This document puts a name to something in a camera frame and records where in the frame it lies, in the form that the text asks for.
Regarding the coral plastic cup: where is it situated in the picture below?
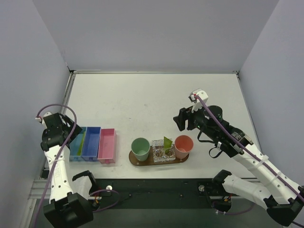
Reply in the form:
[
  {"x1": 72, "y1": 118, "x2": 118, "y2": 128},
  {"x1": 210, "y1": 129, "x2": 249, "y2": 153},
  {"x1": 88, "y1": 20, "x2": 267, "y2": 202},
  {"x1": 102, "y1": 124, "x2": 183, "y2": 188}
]
[{"x1": 174, "y1": 135, "x2": 194, "y2": 159}]

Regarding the green toothpaste tube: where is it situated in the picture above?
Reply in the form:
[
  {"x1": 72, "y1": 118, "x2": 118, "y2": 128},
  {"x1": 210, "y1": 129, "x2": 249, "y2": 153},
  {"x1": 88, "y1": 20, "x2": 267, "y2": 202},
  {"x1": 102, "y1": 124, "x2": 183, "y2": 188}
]
[
  {"x1": 163, "y1": 137, "x2": 172, "y2": 153},
  {"x1": 77, "y1": 136, "x2": 85, "y2": 156}
]

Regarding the clear crystal toothbrush holder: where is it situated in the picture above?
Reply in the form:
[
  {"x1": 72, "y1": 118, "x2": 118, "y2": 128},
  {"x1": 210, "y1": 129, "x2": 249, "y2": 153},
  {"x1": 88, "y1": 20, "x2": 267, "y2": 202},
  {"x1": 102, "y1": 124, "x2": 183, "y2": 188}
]
[{"x1": 152, "y1": 139, "x2": 176, "y2": 162}]

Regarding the green plastic cup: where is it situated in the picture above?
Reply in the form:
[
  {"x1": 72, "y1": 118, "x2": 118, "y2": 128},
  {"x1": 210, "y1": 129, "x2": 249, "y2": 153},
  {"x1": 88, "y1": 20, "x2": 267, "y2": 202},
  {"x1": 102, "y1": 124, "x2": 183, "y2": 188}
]
[{"x1": 131, "y1": 138, "x2": 151, "y2": 162}]

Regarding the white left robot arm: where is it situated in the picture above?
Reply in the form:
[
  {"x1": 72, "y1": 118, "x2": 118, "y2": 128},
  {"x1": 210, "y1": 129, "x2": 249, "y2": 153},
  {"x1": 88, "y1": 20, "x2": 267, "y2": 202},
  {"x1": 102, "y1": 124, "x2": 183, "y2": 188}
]
[{"x1": 40, "y1": 112, "x2": 97, "y2": 228}]

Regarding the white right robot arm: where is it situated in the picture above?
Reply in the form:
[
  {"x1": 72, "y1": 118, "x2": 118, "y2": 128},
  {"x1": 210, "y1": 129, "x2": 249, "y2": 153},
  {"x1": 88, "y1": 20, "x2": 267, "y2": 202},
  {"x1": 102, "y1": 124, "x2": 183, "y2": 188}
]
[{"x1": 173, "y1": 105, "x2": 304, "y2": 227}]

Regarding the oval wooden tray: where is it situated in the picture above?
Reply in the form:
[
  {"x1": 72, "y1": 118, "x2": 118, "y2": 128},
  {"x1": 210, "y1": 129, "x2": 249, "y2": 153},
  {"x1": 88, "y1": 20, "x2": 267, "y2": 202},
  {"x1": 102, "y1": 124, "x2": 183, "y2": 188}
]
[{"x1": 129, "y1": 148, "x2": 189, "y2": 167}]

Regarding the teal plastic bin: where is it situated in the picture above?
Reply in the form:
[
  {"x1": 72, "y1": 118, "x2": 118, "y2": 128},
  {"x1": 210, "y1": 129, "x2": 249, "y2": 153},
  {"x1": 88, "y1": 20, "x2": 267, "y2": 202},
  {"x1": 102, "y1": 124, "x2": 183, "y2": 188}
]
[{"x1": 69, "y1": 127, "x2": 87, "y2": 162}]

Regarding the blue plastic bin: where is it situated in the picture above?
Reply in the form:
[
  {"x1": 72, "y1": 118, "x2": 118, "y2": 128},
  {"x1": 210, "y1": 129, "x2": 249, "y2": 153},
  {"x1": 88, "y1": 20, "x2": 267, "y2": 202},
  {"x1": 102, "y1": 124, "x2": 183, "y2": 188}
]
[{"x1": 81, "y1": 127, "x2": 101, "y2": 162}]

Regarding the pink plastic bin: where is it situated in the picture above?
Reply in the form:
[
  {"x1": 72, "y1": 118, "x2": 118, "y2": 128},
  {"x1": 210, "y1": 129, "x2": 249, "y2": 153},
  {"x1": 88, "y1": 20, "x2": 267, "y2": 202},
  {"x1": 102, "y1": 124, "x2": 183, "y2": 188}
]
[{"x1": 97, "y1": 128, "x2": 117, "y2": 164}]

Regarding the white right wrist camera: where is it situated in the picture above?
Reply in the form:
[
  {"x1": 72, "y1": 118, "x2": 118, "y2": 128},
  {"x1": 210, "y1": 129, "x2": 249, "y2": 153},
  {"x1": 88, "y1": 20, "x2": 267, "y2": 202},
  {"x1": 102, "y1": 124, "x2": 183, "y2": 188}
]
[{"x1": 189, "y1": 88, "x2": 209, "y2": 113}]

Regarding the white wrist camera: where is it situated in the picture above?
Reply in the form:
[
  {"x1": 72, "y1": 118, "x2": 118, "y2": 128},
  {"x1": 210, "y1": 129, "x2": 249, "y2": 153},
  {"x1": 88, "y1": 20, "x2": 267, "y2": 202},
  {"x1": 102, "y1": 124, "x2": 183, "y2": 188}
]
[
  {"x1": 35, "y1": 112, "x2": 52, "y2": 128},
  {"x1": 189, "y1": 88, "x2": 209, "y2": 113}
]

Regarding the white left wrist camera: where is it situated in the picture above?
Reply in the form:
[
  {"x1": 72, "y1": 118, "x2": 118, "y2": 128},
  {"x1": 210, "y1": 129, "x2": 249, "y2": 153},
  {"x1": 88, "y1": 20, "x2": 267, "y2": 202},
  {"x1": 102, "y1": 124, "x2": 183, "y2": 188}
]
[{"x1": 35, "y1": 112, "x2": 52, "y2": 128}]

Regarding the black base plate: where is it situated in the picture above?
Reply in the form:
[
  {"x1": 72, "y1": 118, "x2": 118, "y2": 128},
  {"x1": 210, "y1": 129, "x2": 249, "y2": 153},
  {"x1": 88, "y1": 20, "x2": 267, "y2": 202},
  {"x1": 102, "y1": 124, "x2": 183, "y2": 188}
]
[{"x1": 96, "y1": 178, "x2": 230, "y2": 209}]

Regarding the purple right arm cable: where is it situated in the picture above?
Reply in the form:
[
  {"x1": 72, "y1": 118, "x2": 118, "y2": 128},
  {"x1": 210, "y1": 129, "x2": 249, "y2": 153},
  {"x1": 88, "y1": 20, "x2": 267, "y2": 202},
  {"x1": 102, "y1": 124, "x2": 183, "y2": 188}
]
[{"x1": 194, "y1": 95, "x2": 304, "y2": 228}]

